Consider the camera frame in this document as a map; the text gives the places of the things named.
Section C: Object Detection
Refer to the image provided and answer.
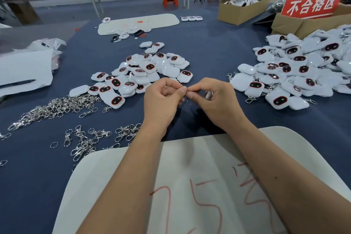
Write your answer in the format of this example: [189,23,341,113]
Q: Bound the long white foam board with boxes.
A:
[98,13,181,36]

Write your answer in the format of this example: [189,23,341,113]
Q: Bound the open cardboard box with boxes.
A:
[218,0,275,26]

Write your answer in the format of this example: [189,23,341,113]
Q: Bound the person's right forearm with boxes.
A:
[227,118,351,234]

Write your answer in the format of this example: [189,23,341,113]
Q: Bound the black pen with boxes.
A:
[0,80,36,89]

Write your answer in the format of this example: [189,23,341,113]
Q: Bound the flat brown cardboard box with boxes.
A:
[271,3,351,40]

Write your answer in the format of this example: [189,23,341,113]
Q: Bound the white foam board red marks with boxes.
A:
[53,126,351,234]

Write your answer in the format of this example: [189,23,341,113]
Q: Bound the white paper sheet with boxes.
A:
[0,50,54,97]

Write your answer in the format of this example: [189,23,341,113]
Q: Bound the person's left hand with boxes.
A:
[143,78,188,136]

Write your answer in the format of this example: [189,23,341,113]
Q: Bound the person's left forearm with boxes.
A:
[77,128,168,234]

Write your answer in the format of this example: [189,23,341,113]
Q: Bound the person's right hand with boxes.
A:
[186,78,248,133]

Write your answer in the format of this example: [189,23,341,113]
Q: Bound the red sign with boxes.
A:
[281,0,350,19]

